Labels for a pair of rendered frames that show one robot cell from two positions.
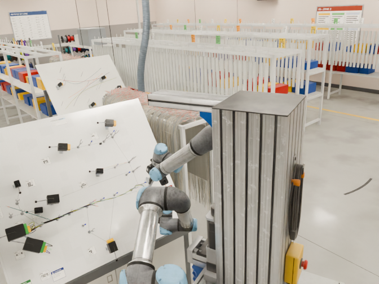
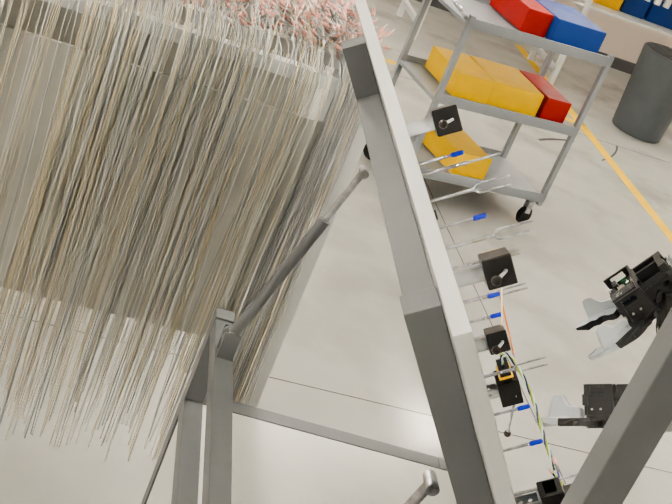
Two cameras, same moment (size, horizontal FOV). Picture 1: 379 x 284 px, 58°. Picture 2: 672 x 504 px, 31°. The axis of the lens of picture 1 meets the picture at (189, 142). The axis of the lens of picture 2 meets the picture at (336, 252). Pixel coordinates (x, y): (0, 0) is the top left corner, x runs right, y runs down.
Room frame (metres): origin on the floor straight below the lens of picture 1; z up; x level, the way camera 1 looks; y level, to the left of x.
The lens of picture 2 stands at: (1.66, 2.30, 2.15)
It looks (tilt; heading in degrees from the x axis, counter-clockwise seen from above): 24 degrees down; 291
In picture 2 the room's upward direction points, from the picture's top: 23 degrees clockwise
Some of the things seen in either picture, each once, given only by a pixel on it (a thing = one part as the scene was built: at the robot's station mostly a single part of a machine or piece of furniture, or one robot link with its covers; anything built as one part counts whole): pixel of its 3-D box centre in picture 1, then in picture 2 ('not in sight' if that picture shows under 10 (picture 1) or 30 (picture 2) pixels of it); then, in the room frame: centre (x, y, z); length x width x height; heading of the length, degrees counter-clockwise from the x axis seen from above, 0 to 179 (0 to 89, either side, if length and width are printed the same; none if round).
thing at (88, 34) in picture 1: (95, 66); not in sight; (9.14, 2.38, 0.96); 1.20 x 0.70 x 1.92; 39
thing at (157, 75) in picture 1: (155, 73); not in sight; (6.13, 0.53, 1.23); 4.90 x 0.07 x 0.78; 39
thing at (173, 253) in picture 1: (153, 269); not in sight; (1.93, 0.31, 0.60); 0.55 x 0.03 x 0.39; 125
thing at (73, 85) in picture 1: (93, 115); not in sight; (5.10, 1.47, 0.83); 1.18 x 0.72 x 1.65; 129
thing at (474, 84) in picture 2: not in sight; (475, 96); (3.54, -3.47, 0.54); 0.99 x 0.50 x 1.08; 51
